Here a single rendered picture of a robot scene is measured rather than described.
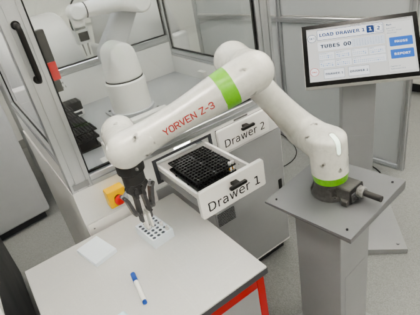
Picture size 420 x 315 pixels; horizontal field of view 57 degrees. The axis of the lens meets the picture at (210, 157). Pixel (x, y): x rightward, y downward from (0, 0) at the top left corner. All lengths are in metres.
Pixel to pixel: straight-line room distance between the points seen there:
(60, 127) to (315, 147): 0.85
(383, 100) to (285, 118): 1.56
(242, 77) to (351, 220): 0.60
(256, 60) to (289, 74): 2.17
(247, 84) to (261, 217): 1.13
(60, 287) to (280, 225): 1.27
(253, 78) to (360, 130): 1.18
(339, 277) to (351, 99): 0.92
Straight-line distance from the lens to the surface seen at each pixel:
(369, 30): 2.04
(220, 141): 1.69
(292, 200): 1.46
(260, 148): 1.88
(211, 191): 1.31
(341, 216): 1.37
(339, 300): 1.70
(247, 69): 1.08
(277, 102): 1.35
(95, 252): 1.45
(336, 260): 1.54
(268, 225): 2.16
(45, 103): 1.35
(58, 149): 1.41
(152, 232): 1.41
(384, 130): 2.97
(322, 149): 1.31
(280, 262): 2.31
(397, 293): 2.21
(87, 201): 1.51
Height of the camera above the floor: 1.66
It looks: 30 degrees down
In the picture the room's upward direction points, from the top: 11 degrees counter-clockwise
